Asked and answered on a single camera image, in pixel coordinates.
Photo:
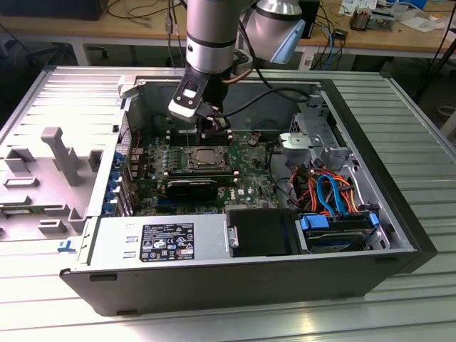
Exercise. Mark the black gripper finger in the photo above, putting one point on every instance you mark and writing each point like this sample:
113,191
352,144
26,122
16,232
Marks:
204,128
221,124

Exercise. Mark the silver CPU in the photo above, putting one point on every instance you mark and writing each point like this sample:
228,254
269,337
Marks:
206,156

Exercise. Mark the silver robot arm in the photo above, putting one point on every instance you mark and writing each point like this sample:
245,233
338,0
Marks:
210,35

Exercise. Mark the black RAM slot bank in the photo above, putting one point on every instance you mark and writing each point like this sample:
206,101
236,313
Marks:
178,137
199,174

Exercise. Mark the CPU socket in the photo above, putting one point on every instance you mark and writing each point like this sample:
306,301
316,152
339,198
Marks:
227,158

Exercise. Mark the green motherboard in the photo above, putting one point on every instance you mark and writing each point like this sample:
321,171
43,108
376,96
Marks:
249,171

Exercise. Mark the black graphics card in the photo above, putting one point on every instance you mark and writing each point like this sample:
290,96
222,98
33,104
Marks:
192,189

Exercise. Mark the grey case latch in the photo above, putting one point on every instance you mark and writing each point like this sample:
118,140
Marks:
126,87

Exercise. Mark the silver metal drive cage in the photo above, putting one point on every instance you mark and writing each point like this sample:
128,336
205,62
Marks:
313,117

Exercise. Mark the black upright box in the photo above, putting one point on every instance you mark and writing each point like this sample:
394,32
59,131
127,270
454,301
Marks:
313,18

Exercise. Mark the wooden desk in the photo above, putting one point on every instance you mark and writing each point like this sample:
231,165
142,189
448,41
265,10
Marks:
107,28

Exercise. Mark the small black adapter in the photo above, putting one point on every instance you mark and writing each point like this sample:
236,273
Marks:
341,34

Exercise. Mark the silver power supply unit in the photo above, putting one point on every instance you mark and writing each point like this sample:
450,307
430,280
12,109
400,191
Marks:
114,238

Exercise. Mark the brown transformer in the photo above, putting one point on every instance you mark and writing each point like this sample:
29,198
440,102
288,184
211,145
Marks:
360,19

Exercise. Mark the black PC case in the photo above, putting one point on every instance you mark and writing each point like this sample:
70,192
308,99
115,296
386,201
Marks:
213,288

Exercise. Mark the hard disk in blue carrier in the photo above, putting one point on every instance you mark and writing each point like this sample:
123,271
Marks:
335,238

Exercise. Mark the grey parts rack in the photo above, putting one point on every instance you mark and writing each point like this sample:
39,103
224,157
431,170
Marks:
53,199

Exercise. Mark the grey electronic device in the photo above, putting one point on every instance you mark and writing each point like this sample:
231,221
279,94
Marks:
383,21

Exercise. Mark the large dark box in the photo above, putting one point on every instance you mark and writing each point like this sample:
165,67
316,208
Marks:
53,9

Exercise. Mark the green RAM stick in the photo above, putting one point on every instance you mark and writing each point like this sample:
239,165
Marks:
21,212

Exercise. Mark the white papers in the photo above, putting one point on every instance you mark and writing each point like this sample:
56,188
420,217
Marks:
422,23

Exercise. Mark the pale round container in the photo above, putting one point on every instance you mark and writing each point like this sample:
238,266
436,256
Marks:
448,114

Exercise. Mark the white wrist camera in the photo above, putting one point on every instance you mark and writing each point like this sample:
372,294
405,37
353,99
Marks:
185,103

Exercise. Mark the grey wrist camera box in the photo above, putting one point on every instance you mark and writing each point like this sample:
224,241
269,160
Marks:
242,58

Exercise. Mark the silver metal latch bracket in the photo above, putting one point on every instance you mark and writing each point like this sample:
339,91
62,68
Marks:
233,237

